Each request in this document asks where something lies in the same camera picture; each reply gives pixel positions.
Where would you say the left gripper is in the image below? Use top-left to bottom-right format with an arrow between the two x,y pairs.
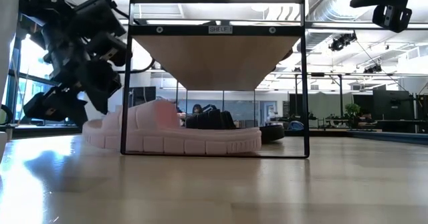
22,23 -> 133,128

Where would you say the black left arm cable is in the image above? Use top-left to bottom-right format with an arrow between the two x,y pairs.
103,0 -> 157,74

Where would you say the blue mat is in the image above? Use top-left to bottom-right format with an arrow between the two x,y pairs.
347,129 -> 428,146

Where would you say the green potted plant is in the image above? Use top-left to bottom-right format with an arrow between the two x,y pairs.
344,102 -> 362,118

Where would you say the silver ventilation duct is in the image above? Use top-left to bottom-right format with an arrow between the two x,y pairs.
306,0 -> 374,51

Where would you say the black ceiling spotlight cluster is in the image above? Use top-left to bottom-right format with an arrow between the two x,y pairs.
363,64 -> 383,74
328,32 -> 358,52

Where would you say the black computer monitor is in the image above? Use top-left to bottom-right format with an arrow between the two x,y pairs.
130,86 -> 157,108
373,89 -> 407,121

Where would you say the black table edge rail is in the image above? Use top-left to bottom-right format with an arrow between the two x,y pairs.
11,126 -> 350,139

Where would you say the black slide sandal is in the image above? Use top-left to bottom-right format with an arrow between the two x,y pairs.
185,108 -> 286,144

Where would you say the pink slide sandal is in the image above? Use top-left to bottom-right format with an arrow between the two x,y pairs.
82,99 -> 263,155

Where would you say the blue chair back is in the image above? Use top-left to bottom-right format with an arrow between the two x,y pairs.
288,120 -> 305,132

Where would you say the black frame wooden shelf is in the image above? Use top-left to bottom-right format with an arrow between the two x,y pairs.
120,0 -> 310,160

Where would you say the white shelf label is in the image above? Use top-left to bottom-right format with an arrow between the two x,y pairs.
207,25 -> 233,35

